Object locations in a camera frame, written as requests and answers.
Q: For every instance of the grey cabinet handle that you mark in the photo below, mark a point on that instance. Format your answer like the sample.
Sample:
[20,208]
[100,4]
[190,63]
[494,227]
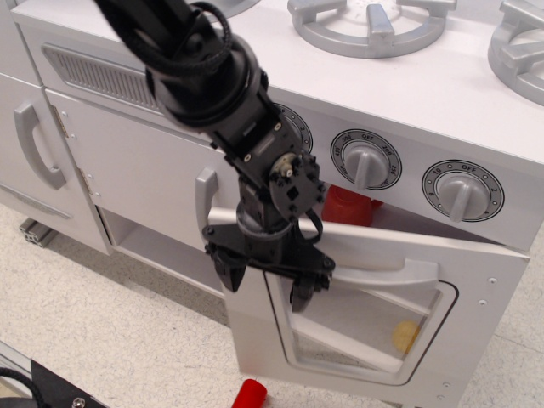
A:
[206,186]
[25,122]

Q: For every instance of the grey left control knob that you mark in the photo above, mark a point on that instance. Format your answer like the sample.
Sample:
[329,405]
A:
[299,127]

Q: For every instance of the grey middle control knob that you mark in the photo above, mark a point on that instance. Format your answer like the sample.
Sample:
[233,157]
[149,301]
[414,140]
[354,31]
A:
[366,159]

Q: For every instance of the white oven door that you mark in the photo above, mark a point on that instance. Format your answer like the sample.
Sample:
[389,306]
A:
[480,267]

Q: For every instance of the silver vent grille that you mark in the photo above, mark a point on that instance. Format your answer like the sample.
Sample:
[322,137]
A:
[100,76]

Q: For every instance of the white left cabinet door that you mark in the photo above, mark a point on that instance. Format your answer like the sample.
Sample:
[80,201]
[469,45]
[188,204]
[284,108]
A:
[67,210]

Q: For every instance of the white cabinet door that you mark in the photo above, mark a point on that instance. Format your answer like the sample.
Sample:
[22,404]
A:
[67,210]
[144,173]

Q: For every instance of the black plate with cable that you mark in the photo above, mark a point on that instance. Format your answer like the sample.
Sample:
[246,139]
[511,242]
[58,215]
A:
[37,386]

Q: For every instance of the silver left stove burner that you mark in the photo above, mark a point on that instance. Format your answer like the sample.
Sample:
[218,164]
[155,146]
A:
[370,29]

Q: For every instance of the red cylinder on floor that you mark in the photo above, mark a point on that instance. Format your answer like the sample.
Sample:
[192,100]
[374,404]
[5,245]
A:
[252,394]

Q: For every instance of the silver stove burner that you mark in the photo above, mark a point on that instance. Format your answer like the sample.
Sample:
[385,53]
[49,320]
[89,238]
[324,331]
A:
[370,29]
[512,62]

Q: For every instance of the grey control knob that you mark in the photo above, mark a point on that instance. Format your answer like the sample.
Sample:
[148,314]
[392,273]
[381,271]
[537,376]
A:
[463,191]
[366,159]
[299,127]

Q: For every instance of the grey right control knob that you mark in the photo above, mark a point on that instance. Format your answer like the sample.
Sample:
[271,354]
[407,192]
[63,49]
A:
[463,191]

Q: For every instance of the grey oven door handle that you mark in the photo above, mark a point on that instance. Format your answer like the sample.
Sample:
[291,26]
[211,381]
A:
[378,271]

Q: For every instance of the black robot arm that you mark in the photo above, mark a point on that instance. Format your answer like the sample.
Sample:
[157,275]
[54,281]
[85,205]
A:
[205,78]

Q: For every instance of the aluminium frame rail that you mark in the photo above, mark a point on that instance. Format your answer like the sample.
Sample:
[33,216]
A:
[36,233]

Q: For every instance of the silver right stove burner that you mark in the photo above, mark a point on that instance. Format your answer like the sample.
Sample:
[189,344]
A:
[512,62]

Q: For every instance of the white middle cabinet door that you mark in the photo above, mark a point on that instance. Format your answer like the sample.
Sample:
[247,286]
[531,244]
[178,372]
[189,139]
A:
[144,173]

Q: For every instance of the yellow plastic lemon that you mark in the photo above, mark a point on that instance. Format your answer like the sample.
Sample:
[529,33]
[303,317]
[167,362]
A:
[404,335]

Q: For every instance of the red plastic cup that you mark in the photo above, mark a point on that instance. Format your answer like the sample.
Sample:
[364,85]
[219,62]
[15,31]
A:
[347,207]

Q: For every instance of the white toy kitchen stove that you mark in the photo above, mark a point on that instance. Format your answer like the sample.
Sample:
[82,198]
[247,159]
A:
[440,103]

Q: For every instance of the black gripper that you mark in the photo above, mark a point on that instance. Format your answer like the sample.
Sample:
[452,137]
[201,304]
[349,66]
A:
[286,252]

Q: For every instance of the grey middle cabinet handle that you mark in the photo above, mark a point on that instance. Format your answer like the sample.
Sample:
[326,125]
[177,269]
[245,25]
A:
[206,186]

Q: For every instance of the grey left cabinet handle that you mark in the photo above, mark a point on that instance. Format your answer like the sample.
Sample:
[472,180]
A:
[25,122]

